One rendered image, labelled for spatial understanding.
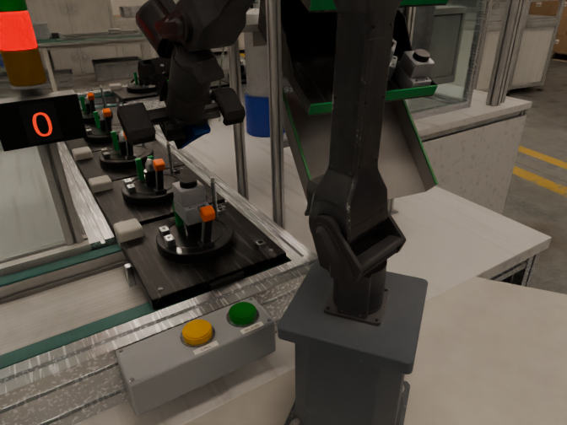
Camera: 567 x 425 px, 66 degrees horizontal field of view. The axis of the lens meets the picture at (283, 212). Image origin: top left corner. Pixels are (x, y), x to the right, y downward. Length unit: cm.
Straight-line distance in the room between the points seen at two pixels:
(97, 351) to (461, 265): 71
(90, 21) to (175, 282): 744
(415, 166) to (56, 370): 75
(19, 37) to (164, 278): 41
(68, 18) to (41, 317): 736
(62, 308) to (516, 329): 77
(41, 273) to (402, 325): 62
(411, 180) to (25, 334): 76
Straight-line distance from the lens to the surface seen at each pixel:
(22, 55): 76
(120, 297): 81
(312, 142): 88
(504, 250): 107
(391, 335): 49
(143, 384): 61
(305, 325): 49
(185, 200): 75
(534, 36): 664
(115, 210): 98
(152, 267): 77
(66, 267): 88
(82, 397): 69
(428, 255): 100
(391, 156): 96
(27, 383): 66
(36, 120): 78
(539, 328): 88
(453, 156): 205
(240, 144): 102
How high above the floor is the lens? 139
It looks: 28 degrees down
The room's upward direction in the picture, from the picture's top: 1 degrees counter-clockwise
